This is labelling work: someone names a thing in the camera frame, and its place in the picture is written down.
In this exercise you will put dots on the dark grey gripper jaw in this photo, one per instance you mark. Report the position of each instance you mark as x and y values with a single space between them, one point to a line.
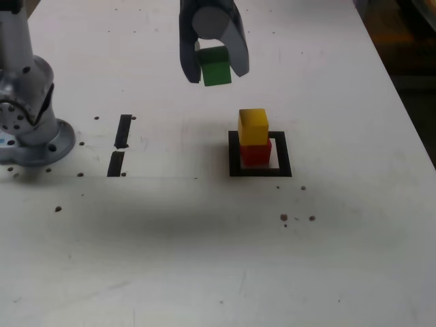
187 51

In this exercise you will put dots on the black tape square outline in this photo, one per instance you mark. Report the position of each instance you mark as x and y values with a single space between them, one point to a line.
259 172

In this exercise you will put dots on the yellow cube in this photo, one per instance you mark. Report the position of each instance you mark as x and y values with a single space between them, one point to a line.
252 127

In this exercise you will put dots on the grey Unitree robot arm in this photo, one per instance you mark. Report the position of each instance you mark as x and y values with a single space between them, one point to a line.
27 85

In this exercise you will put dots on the black tape strip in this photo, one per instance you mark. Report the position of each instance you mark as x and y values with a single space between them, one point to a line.
122 133

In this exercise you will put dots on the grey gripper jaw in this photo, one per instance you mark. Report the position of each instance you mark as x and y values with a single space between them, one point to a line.
238 51

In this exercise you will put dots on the red cube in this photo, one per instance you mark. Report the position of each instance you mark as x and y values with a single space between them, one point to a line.
254 155

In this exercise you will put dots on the green cube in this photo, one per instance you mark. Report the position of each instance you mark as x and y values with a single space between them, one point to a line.
215 71

